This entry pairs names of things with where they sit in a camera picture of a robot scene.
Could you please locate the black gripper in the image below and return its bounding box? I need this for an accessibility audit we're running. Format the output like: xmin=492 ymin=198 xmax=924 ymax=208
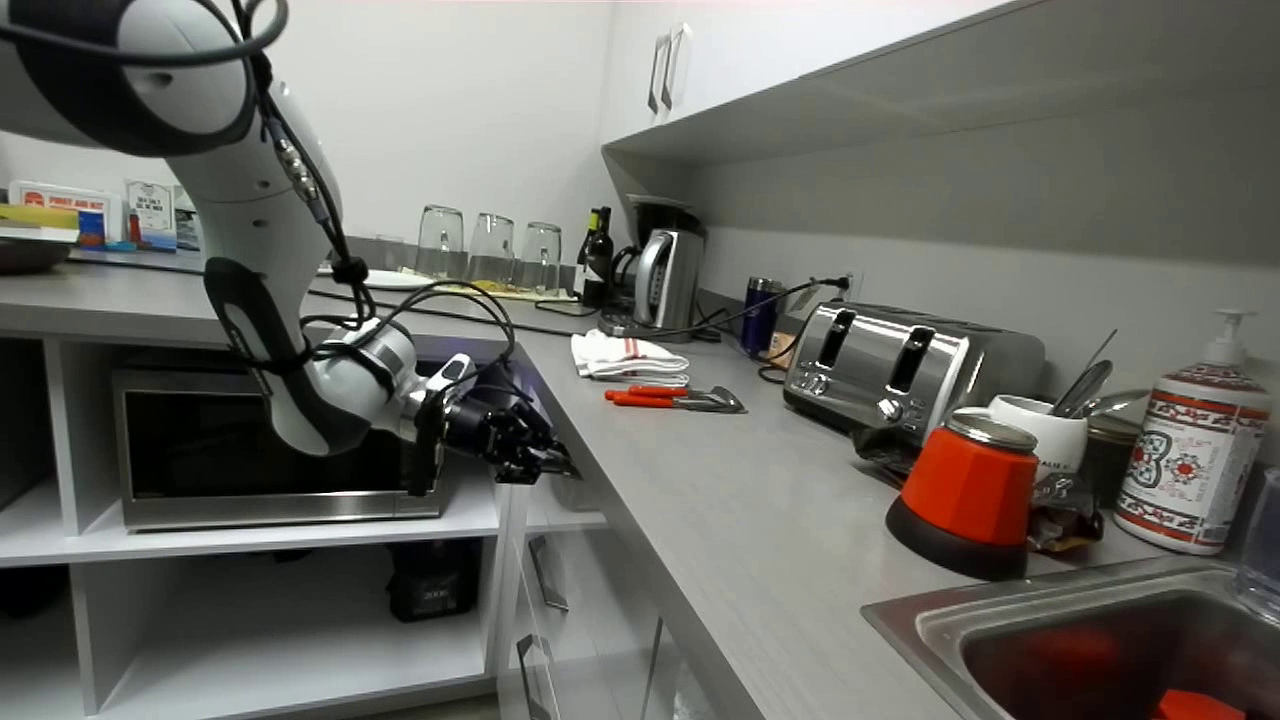
xmin=421 ymin=353 xmax=583 ymax=489

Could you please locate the white drawer with metal handle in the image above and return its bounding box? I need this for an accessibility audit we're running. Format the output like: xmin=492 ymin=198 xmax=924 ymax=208
xmin=505 ymin=347 xmax=616 ymax=536
xmin=495 ymin=611 xmax=671 ymax=720
xmin=510 ymin=514 xmax=647 ymax=660

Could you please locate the white open shelf unit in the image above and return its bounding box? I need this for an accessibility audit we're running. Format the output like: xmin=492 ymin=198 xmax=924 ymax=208
xmin=0 ymin=311 xmax=527 ymax=720

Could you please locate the white towel with red stripes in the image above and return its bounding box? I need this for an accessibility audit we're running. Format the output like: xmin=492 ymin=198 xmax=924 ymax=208
xmin=566 ymin=327 xmax=690 ymax=386

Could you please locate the yellow patterned tray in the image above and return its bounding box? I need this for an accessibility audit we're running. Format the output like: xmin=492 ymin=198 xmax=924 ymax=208
xmin=435 ymin=272 xmax=583 ymax=305

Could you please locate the black box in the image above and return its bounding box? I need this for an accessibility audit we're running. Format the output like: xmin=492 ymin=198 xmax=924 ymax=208
xmin=384 ymin=536 xmax=483 ymax=630

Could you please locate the dark bottle with yellow cap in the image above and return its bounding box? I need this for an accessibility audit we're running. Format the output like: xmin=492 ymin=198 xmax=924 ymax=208
xmin=572 ymin=202 xmax=618 ymax=305

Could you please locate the clear drinking glass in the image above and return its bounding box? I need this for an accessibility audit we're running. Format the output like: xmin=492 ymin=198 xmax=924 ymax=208
xmin=468 ymin=208 xmax=519 ymax=270
xmin=514 ymin=217 xmax=566 ymax=272
xmin=416 ymin=202 xmax=473 ymax=264

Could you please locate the stainless steel electric kettle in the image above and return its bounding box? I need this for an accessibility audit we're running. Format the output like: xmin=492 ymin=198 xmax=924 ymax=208
xmin=628 ymin=226 xmax=707 ymax=336

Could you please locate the white plate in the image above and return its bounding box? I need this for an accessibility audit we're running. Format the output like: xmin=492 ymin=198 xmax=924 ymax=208
xmin=356 ymin=264 xmax=439 ymax=297

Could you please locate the blue object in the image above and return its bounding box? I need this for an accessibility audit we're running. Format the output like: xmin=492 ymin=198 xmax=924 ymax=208
xmin=736 ymin=272 xmax=790 ymax=359

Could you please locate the black coffee maker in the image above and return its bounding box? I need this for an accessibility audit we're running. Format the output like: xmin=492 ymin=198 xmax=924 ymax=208
xmin=610 ymin=198 xmax=710 ymax=316

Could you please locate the stainless steel microwave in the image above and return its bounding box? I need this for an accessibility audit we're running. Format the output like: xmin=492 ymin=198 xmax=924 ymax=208
xmin=107 ymin=363 xmax=458 ymax=536

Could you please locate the stainless steel toaster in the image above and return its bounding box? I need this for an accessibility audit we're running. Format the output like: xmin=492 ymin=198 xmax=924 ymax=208
xmin=780 ymin=299 xmax=1052 ymax=453

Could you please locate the clear plastic container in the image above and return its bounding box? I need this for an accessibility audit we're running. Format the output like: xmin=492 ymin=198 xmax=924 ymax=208
xmin=120 ymin=176 xmax=177 ymax=255

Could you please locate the white utensil mug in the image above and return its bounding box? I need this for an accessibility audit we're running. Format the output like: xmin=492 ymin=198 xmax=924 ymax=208
xmin=984 ymin=391 xmax=1090 ymax=489

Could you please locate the colourful cardboard box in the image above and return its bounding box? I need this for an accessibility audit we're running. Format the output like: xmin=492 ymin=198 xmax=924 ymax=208
xmin=3 ymin=176 xmax=122 ymax=255

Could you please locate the dark bowl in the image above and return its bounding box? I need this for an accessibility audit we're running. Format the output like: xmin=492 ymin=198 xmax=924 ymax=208
xmin=0 ymin=233 xmax=79 ymax=280

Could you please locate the metal spoon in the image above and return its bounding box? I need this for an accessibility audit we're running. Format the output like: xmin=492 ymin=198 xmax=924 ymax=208
xmin=1047 ymin=327 xmax=1123 ymax=421

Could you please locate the stainless steel sink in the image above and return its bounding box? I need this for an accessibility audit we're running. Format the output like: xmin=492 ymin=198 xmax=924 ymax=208
xmin=859 ymin=557 xmax=1280 ymax=720

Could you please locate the dark glass jar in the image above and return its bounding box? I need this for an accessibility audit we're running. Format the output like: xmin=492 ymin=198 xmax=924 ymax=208
xmin=1080 ymin=391 xmax=1152 ymax=519

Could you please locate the patterned ceramic soap dispenser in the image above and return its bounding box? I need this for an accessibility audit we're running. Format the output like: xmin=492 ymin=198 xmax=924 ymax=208
xmin=1110 ymin=308 xmax=1271 ymax=562

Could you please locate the red plastic item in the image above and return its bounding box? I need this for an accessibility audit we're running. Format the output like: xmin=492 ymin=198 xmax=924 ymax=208
xmin=1152 ymin=684 xmax=1253 ymax=720

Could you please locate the long black power cable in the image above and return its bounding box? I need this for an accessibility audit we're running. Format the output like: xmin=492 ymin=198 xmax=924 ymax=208
xmin=453 ymin=272 xmax=855 ymax=391

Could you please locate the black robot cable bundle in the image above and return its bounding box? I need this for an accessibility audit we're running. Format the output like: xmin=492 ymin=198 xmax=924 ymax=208
xmin=0 ymin=0 xmax=523 ymax=380

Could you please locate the metal cabinet door handle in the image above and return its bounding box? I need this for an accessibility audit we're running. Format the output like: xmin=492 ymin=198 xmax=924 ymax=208
xmin=645 ymin=33 xmax=676 ymax=121
xmin=662 ymin=19 xmax=695 ymax=118

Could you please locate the white wall cabinet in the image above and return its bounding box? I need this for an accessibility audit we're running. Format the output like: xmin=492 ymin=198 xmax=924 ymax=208
xmin=597 ymin=0 xmax=1280 ymax=272

